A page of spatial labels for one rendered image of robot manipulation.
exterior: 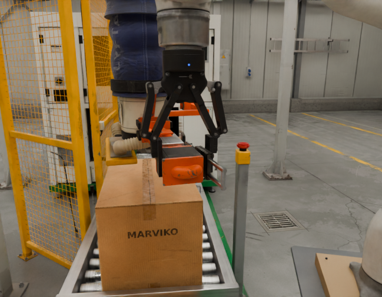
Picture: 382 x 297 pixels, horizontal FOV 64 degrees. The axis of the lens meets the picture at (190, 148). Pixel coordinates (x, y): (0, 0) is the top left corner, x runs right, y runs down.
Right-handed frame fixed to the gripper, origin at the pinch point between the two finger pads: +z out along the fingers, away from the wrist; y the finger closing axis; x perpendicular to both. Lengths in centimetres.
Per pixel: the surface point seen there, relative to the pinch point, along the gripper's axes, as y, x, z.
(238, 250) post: -54, -92, 86
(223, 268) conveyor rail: -29, -54, 67
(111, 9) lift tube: 11, -53, -35
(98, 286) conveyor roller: 23, -62, 72
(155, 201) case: -1, -52, 32
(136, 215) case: 7, -51, 36
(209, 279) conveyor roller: -23, -54, 72
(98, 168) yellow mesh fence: 25, -174, 55
